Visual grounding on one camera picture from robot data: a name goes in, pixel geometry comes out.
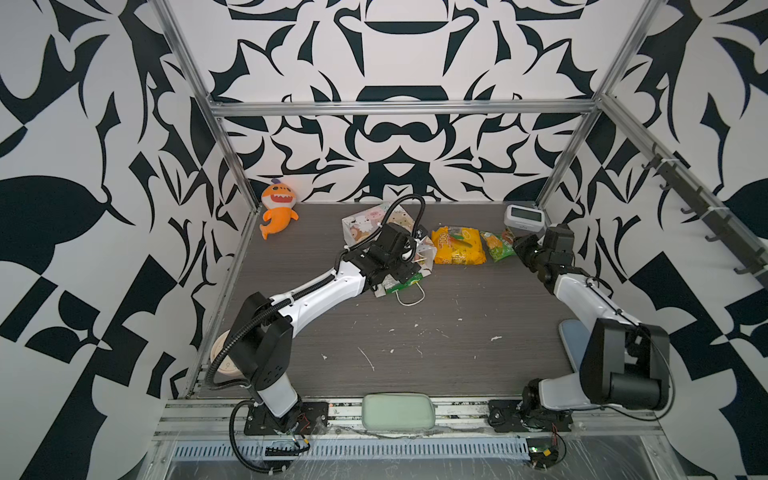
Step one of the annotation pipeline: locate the blue pouch case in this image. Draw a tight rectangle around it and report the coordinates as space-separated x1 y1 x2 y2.
558 319 590 373

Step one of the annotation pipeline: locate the small green orange snack packet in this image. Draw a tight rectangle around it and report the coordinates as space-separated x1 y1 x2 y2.
480 230 516 262

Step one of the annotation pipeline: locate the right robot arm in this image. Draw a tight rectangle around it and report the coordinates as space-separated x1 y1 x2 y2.
513 224 677 421

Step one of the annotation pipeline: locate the yellow snack packet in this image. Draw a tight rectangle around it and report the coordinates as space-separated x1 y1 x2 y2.
431 226 486 266

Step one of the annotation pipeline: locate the patterned paper gift bag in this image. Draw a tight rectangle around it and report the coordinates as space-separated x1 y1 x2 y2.
341 203 437 298

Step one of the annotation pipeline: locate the white digital clock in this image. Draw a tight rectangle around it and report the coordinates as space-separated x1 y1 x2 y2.
504 204 546 233

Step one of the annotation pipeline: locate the white cable duct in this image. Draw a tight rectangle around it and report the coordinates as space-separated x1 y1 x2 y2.
173 436 532 462

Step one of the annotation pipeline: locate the green pouch case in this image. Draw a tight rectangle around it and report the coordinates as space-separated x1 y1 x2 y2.
361 393 436 433

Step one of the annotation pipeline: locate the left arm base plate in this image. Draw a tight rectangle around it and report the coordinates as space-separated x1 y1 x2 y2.
243 401 329 436

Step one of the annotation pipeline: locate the green Fox's candy packet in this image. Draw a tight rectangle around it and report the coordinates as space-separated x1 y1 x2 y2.
382 273 423 295

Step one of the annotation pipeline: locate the orange shark plush toy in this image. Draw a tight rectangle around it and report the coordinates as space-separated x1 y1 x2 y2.
259 179 299 240

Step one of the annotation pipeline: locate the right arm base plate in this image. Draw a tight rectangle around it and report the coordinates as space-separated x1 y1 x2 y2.
487 399 573 433

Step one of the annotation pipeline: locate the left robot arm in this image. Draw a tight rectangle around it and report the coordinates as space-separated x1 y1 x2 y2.
204 196 423 475

